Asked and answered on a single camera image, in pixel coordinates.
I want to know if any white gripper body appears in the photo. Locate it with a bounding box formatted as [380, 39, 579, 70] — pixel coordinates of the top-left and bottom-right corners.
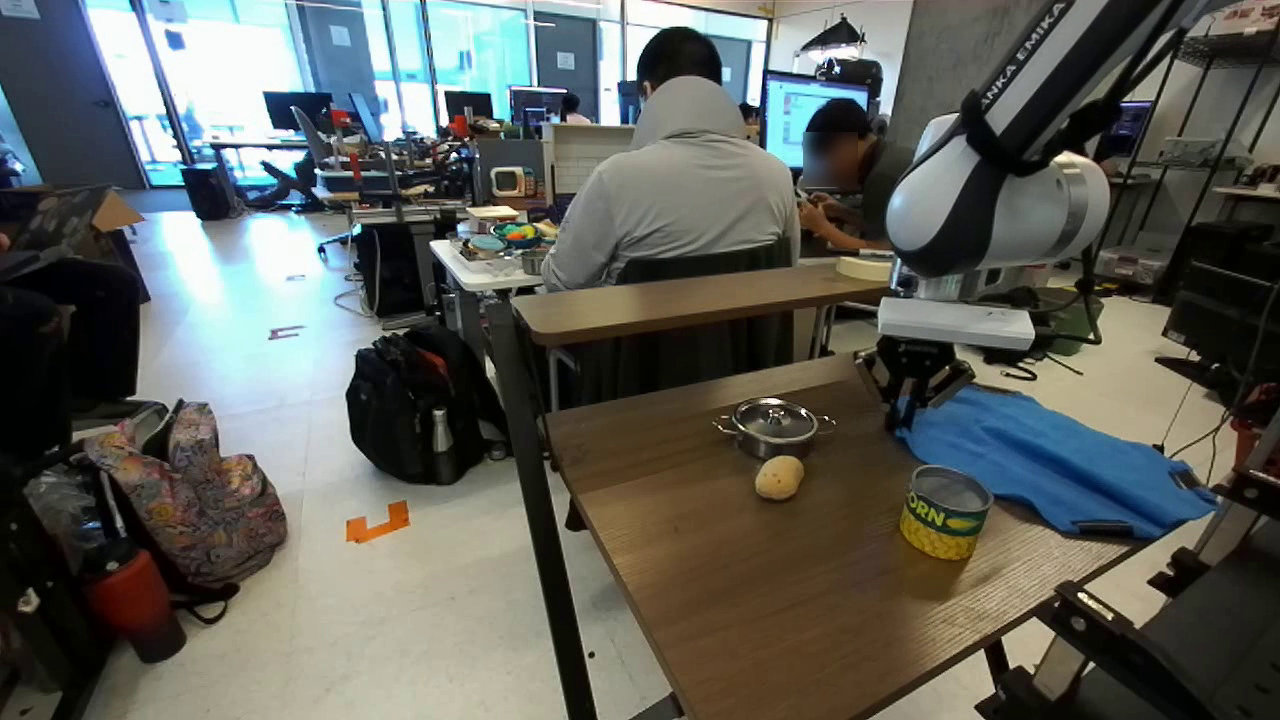
[872, 290, 1039, 356]

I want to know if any blue towel with black corners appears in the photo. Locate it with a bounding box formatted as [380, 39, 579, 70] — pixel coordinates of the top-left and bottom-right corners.
[892, 380, 1218, 543]

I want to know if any small metal pot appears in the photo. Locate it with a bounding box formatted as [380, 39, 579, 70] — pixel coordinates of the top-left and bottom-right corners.
[708, 391, 841, 464]

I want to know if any tin can with green label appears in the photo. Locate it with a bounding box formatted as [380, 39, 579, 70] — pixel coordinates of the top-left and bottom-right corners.
[895, 459, 995, 563]

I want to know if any yellow potato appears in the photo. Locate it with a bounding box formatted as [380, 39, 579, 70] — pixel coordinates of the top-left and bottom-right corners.
[747, 453, 813, 509]

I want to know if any black office chair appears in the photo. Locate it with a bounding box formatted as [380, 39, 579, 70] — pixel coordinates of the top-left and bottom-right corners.
[554, 234, 801, 406]

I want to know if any wooden desk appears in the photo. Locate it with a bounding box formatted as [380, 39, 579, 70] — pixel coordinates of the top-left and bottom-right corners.
[510, 255, 895, 350]

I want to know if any large computer monitor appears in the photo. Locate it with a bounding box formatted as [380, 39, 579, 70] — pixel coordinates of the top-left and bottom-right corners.
[760, 66, 872, 176]

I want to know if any black storage rack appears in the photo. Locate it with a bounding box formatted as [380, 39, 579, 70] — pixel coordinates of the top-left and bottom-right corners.
[1157, 0, 1280, 402]

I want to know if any person in grey shirt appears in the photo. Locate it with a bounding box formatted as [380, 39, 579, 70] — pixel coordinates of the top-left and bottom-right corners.
[536, 24, 804, 294]

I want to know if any white desk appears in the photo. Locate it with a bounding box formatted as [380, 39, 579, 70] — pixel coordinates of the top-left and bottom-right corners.
[426, 234, 553, 300]

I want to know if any small computer monitor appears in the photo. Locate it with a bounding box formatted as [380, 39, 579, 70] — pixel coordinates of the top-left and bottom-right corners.
[440, 89, 494, 124]
[259, 89, 336, 136]
[509, 83, 573, 131]

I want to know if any black backpack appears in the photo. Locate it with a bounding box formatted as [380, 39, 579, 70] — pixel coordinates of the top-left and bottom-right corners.
[342, 318, 509, 487]

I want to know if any floral fabric bag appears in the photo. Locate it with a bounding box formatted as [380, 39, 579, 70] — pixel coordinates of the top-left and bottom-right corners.
[81, 394, 291, 599]

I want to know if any red cup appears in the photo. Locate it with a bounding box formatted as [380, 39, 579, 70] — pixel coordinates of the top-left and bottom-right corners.
[81, 548, 191, 669]

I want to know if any black metal frame post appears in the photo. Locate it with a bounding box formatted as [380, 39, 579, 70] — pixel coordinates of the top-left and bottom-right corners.
[491, 310, 601, 720]

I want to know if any orange floor bracket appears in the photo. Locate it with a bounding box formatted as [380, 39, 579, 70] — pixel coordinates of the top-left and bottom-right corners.
[342, 497, 417, 548]

